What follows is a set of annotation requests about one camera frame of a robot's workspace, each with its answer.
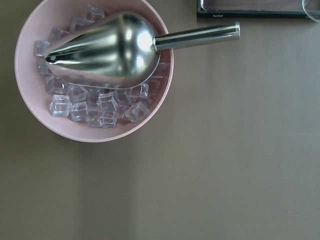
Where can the black wooden glass tray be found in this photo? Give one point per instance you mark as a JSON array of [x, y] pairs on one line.
[[288, 9]]

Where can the clear fake ice cubes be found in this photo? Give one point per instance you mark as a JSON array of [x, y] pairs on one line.
[[95, 106]]

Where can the steel ice scoop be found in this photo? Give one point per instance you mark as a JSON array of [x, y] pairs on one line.
[[123, 50]]

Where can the pink bowl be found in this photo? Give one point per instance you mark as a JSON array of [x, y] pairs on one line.
[[31, 84]]

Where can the clear wine glass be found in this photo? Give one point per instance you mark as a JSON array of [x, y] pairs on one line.
[[312, 9]]

